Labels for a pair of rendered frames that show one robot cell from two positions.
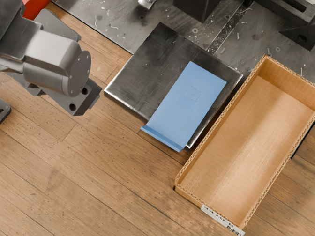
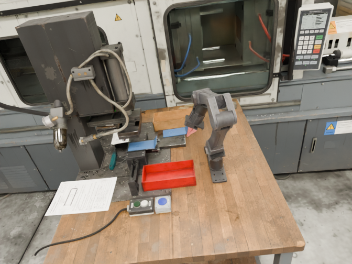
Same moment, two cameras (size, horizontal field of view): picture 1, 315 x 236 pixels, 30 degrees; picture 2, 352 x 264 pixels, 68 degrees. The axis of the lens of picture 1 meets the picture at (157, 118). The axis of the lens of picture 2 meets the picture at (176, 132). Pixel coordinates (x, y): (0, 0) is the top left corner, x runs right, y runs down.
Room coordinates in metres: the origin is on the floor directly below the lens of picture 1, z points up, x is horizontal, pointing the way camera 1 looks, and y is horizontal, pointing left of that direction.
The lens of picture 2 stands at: (0.93, 1.12, 1.81)
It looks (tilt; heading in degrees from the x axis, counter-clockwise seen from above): 35 degrees down; 244
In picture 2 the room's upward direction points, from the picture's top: 9 degrees counter-clockwise
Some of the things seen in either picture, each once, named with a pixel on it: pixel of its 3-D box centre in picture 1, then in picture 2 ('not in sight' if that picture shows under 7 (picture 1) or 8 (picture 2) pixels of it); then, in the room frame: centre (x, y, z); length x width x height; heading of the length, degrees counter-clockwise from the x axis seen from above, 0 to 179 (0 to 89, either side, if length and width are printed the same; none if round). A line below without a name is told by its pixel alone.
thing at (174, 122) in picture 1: (184, 104); (175, 130); (0.37, -0.04, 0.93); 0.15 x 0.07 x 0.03; 154
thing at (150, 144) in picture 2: not in sight; (142, 143); (0.61, 0.03, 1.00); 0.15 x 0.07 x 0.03; 151
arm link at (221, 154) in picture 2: not in sight; (214, 151); (0.36, 0.33, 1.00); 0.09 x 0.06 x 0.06; 163
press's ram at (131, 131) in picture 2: not in sight; (111, 109); (0.70, -0.02, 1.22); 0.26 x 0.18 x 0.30; 151
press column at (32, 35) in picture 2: not in sight; (69, 103); (0.86, -0.13, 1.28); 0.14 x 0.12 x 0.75; 61
